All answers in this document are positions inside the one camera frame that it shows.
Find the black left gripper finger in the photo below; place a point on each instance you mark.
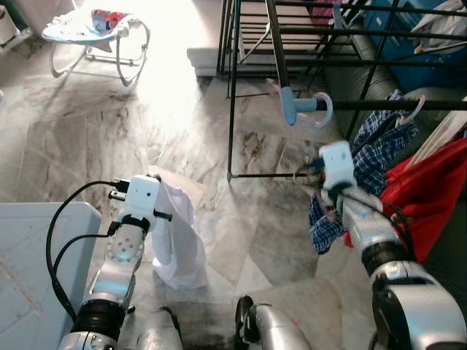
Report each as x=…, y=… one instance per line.
x=156, y=179

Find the white shirt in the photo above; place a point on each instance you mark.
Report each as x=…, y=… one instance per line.
x=179, y=248

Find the blue plaid shirt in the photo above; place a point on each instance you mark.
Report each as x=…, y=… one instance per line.
x=379, y=153

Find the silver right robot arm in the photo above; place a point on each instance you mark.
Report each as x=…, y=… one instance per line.
x=365, y=226

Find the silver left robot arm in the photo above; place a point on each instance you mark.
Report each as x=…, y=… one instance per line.
x=120, y=251

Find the black metal drying rack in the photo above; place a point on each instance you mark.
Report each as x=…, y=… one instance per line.
x=379, y=105

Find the red garment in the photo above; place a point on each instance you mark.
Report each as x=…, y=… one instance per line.
x=423, y=197

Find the silver robot left leg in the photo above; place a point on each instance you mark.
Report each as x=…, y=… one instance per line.
x=159, y=332

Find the silver robot leg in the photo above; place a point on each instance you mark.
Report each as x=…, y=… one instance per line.
x=273, y=328
x=159, y=332

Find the white flat sheet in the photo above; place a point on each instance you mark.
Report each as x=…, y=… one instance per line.
x=445, y=135

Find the brown slatted wooden unit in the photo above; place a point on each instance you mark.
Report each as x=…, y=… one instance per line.
x=255, y=36

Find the blue-grey folding table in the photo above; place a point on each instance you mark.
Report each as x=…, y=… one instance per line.
x=29, y=277

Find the blue fabric bag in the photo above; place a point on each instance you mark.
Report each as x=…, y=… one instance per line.
x=408, y=44

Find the silver robot right leg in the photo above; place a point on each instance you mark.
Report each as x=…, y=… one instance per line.
x=273, y=328

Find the baby bouncer seat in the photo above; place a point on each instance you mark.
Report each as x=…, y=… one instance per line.
x=80, y=28

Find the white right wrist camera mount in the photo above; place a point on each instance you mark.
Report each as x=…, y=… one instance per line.
x=338, y=164

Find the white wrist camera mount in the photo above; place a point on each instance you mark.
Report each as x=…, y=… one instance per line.
x=338, y=164
x=140, y=200

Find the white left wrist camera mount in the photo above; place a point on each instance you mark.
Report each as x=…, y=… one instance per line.
x=140, y=200

